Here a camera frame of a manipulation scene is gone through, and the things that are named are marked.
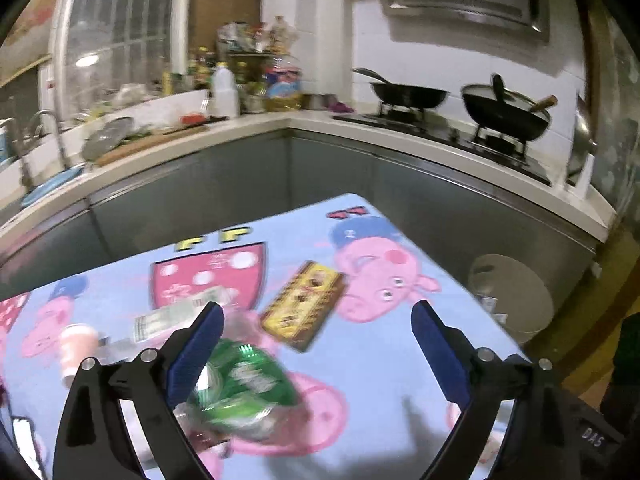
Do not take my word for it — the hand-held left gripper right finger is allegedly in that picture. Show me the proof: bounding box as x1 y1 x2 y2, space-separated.
410 300 596 480

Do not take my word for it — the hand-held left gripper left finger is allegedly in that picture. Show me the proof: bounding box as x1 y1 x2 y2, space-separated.
52 301 226 480

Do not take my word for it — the clear plastic bottle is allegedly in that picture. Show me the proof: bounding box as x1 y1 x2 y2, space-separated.
102 285 241 356

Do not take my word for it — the green snack bag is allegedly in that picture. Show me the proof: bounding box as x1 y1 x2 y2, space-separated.
172 337 303 441

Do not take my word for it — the brown yellow spice box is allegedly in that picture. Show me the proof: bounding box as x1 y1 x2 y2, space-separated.
259 260 347 352

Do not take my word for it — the printed cartoon pig blanket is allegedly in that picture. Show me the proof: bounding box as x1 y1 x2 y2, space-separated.
0 192 533 480

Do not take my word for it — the round stool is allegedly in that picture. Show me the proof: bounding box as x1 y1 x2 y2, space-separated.
467 253 556 346

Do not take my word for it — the kitchen counter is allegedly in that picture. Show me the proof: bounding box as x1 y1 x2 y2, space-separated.
0 107 618 306

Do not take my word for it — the small white packet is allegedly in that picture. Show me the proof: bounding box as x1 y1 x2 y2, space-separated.
10 415 43 476

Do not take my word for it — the long wooden cutting board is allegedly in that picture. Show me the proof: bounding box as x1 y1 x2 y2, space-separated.
95 125 211 167

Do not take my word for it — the black gas stove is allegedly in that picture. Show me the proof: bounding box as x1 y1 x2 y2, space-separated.
332 105 553 186

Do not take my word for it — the blue plastic basin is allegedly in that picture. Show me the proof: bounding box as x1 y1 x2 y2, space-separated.
20 166 83 208

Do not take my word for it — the round metal plate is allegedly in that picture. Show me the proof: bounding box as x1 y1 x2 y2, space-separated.
81 116 136 161

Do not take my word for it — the black pan with glass lid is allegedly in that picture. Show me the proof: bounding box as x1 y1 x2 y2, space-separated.
460 74 558 142

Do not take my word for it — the white rectangular basin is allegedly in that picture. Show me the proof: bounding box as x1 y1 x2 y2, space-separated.
115 90 211 128

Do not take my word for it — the tall steel faucet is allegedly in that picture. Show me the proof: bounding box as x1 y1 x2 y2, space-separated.
30 110 71 171

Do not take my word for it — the steel pot lid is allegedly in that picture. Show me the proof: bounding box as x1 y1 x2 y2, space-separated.
567 95 598 181

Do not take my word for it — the black wok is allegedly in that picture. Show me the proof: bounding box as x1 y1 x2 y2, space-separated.
351 66 451 111

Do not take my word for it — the white plastic jug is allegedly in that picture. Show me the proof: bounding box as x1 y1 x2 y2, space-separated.
210 62 241 120

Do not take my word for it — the large cooking oil bottle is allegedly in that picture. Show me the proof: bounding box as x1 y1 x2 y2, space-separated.
265 57 303 111

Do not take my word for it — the cluster of condiment bottles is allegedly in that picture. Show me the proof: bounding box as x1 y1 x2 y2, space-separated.
162 47 266 111

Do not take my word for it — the barred window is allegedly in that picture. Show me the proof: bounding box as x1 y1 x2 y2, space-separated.
50 0 196 116

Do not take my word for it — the brown cardboard box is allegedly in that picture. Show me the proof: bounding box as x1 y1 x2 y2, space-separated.
192 0 261 53

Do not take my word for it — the wall poster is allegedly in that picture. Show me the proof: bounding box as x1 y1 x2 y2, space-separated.
0 0 66 86

